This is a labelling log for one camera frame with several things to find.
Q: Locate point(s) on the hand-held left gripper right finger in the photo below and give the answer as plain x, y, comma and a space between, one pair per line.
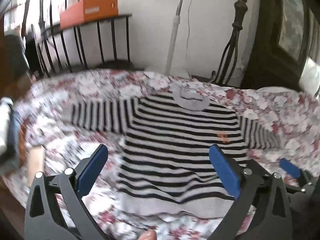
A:
223, 172

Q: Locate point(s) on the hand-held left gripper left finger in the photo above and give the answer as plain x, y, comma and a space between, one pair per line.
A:
91, 170

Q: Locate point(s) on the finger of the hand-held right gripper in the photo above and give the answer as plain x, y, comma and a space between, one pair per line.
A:
290, 168

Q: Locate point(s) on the black white striped sweater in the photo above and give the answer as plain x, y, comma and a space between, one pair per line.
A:
180, 135

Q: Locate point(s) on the person's left hand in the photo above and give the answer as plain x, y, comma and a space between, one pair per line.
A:
148, 235

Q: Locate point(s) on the floral blanket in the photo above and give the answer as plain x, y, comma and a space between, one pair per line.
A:
62, 140

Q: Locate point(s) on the white plastic bag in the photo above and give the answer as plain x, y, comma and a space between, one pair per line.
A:
310, 76

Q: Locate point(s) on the blue and white cloth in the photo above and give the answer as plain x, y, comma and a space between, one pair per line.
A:
7, 125

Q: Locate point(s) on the black metal rack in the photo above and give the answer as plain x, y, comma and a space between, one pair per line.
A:
114, 40

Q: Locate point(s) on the orange box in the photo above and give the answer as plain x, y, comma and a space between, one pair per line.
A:
90, 11

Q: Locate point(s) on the white wall socket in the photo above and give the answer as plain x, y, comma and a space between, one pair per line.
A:
240, 68

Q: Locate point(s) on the black metal bed frame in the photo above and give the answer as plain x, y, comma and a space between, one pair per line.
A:
238, 12

